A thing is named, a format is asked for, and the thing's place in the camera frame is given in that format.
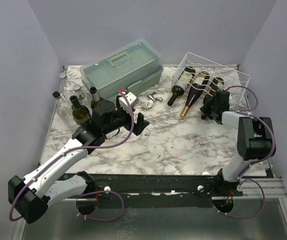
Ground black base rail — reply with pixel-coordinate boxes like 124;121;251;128
70;172;244;210

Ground white wire wine rack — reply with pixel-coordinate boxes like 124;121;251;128
171;52;251;111

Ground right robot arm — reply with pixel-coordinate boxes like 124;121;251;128
200;90;276;196

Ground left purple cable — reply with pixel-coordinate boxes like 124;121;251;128
8;91;136;222

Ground clear bottle silver cap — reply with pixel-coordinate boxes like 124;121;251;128
73;84;88;105

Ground green bottle silver foil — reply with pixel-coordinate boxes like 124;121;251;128
203;77;224;105

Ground red wine bottle gold foil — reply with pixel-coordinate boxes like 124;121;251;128
180;71;210;119

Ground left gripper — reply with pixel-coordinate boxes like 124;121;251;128
103;96;150;135

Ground green plastic toolbox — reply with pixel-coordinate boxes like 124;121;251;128
80;38;163;102

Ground dark green bottle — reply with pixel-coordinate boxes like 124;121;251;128
89;86;104;110

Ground green bottle black neck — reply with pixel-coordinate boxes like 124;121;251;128
69;95;91;126

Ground clear bottle white label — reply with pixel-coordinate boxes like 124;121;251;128
52;91;76;129

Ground chrome white bottle stopper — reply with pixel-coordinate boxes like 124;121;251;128
143;92;163;110

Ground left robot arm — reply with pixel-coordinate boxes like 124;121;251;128
8;97;150;224

